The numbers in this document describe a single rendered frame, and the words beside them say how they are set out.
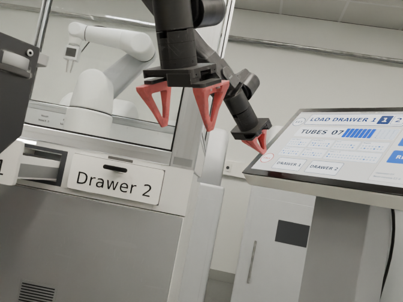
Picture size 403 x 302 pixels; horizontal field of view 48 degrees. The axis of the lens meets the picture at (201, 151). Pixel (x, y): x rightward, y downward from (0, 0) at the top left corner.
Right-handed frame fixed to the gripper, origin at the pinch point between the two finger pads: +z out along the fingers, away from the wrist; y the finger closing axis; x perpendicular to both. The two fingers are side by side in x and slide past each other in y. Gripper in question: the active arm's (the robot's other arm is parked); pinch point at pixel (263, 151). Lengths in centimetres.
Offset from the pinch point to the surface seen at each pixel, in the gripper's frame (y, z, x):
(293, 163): -10.0, 2.8, 0.8
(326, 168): -20.6, 2.8, 1.3
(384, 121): -26.3, 3.3, -18.0
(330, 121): -10.6, 3.1, -17.7
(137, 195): 33.0, -1.1, 25.9
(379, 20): 155, 112, -319
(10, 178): 25, -32, 51
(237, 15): 267, 51, -259
